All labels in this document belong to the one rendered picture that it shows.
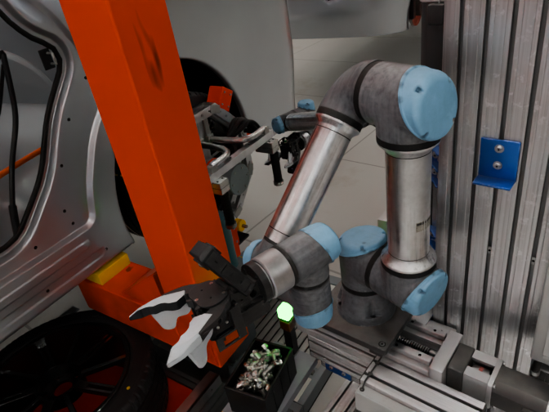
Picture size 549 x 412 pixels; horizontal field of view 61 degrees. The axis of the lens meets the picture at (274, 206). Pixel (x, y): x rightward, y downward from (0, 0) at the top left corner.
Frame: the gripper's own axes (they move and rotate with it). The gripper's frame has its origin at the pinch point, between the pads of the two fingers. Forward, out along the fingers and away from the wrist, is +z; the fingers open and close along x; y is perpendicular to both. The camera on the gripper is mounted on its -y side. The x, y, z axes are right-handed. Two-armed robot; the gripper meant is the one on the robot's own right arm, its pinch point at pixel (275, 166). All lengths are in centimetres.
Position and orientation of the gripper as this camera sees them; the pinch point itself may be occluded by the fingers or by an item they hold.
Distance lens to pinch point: 198.1
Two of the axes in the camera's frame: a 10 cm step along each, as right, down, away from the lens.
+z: -5.3, 5.1, -6.8
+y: -1.5, -8.4, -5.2
